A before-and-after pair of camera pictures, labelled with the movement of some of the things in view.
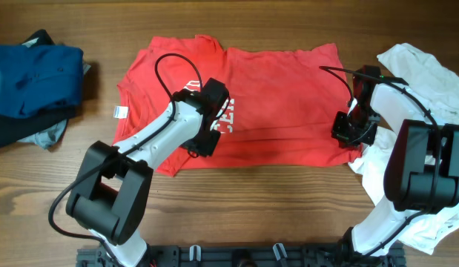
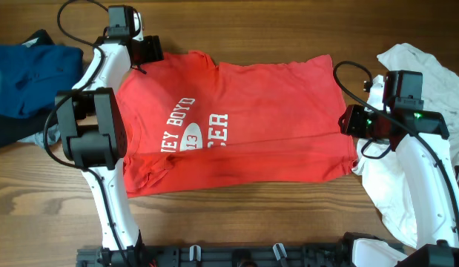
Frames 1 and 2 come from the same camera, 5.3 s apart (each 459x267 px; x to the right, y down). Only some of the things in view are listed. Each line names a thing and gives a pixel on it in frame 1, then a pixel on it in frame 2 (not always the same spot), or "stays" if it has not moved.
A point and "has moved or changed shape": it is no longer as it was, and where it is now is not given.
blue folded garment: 27,78 stays
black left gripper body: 201,144 to 148,50
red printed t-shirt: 282,104 has moved or changed shape
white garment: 444,93 stays
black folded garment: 7,130 stays
